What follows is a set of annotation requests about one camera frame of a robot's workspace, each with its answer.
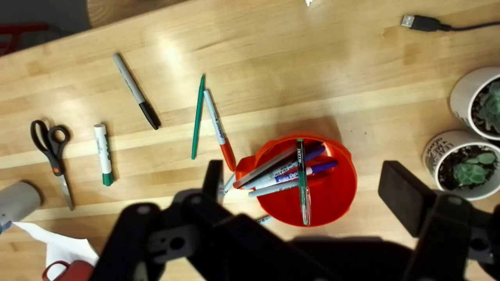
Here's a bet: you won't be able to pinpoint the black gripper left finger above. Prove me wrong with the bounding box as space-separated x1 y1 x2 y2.
202 160 227 205

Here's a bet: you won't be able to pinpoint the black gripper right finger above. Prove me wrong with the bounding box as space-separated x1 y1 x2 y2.
377 160 439 239

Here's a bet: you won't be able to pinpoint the slim all green pen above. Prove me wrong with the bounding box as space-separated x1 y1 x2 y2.
189 72 208 161

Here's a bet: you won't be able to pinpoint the dark gray barrel marker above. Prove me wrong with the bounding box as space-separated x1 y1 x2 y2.
231 146 300 191

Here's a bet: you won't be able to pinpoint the white marker with orange cap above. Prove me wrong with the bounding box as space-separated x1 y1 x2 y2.
202 88 239 174

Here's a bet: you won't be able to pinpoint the white pot with succulent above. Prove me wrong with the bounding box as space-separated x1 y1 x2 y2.
449 66 500 143
420 130 500 204

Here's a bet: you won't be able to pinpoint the purple capped marker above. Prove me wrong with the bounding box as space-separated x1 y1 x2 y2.
249 158 339 199
244 146 328 191

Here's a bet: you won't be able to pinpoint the white marker with green cap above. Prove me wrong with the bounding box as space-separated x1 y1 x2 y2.
92 122 116 188

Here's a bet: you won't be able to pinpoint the gray marker with black cap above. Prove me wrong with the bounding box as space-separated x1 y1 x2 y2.
113 52 163 132

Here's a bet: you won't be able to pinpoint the white paper sheet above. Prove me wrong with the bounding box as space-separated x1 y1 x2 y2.
13 221 100 269

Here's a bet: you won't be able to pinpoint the round wooden stool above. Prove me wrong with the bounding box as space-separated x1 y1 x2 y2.
85 0 189 29

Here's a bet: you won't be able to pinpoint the gray metal can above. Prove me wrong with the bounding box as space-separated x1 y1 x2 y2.
0 180 44 236

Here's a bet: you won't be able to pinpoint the orange plastic bowl with handle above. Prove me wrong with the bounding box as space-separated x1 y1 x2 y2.
233 133 360 229

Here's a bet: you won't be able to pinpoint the black handled scissors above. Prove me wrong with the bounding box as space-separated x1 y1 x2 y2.
30 119 77 213

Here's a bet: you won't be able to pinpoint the black USB cable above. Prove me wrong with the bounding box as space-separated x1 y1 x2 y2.
399 13 500 35

